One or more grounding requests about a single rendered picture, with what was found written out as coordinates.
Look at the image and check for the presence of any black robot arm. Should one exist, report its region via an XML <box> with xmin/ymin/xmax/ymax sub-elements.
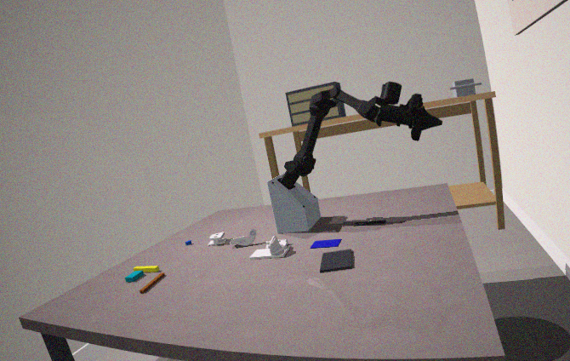
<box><xmin>277</xmin><ymin>82</ymin><xmax>402</xmax><ymax>190</ymax></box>

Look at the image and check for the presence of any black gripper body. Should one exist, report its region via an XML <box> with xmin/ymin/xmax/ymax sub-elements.
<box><xmin>393</xmin><ymin>94</ymin><xmax>422</xmax><ymax>141</ymax></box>

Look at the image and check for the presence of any cyan rectangular block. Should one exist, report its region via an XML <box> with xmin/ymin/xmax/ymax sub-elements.
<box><xmin>125</xmin><ymin>270</ymin><xmax>144</xmax><ymax>282</ymax></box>

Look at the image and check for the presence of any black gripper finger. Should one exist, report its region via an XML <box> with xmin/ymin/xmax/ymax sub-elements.
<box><xmin>419</xmin><ymin>106</ymin><xmax>442</xmax><ymax>125</ymax></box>
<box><xmin>419</xmin><ymin>124</ymin><xmax>441</xmax><ymax>133</ymax></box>

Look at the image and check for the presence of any yellow rectangular block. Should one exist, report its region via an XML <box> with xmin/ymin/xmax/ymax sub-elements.
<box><xmin>133</xmin><ymin>266</ymin><xmax>160</xmax><ymax>272</ymax></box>

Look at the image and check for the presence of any orange long bar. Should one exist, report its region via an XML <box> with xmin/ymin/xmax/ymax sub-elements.
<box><xmin>140</xmin><ymin>272</ymin><xmax>164</xmax><ymax>293</ymax></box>

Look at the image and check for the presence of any blue rectangular plate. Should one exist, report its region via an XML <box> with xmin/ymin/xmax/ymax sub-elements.
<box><xmin>311</xmin><ymin>239</ymin><xmax>341</xmax><ymax>249</ymax></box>

